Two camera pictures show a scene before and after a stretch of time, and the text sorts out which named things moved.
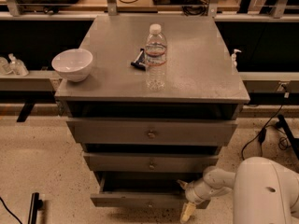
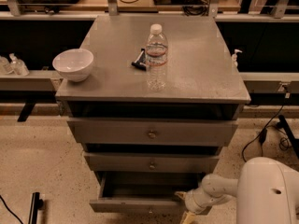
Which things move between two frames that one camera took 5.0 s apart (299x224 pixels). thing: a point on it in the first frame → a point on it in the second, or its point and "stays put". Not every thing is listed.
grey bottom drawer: (143, 190) stays put
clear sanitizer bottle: (18, 66) stays put
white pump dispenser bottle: (234, 63) stays put
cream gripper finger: (184, 185) → (181, 194)
